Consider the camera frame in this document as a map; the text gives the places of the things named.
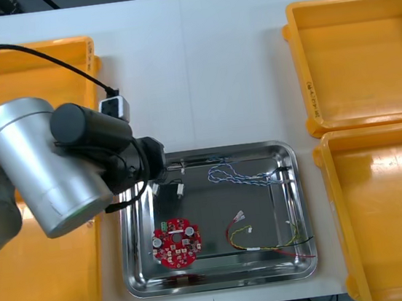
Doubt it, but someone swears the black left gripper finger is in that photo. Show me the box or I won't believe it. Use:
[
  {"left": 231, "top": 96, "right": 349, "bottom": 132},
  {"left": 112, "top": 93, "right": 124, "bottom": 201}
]
[
  {"left": 158, "top": 181, "right": 172, "bottom": 204},
  {"left": 168, "top": 181, "right": 181, "bottom": 203}
]

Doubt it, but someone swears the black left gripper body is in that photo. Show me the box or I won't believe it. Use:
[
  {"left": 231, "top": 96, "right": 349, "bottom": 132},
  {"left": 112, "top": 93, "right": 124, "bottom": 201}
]
[{"left": 135, "top": 134, "right": 171, "bottom": 184}]

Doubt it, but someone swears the red green-yellow black wire harness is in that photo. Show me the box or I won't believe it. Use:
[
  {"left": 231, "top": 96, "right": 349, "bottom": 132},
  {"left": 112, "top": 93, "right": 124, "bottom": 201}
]
[{"left": 223, "top": 201, "right": 318, "bottom": 269}]

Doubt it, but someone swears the blue-white twisted wire harness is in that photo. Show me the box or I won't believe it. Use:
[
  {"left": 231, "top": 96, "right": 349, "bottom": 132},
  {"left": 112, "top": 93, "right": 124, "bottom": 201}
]
[{"left": 205, "top": 146, "right": 294, "bottom": 195}]

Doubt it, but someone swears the steel tray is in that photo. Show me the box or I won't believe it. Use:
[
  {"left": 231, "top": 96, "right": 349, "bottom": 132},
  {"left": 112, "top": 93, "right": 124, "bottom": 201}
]
[{"left": 109, "top": 136, "right": 320, "bottom": 301}]

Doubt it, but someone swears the round red circuit board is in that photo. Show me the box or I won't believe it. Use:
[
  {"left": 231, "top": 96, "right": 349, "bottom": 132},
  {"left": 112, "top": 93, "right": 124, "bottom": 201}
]
[{"left": 149, "top": 214, "right": 207, "bottom": 273}]

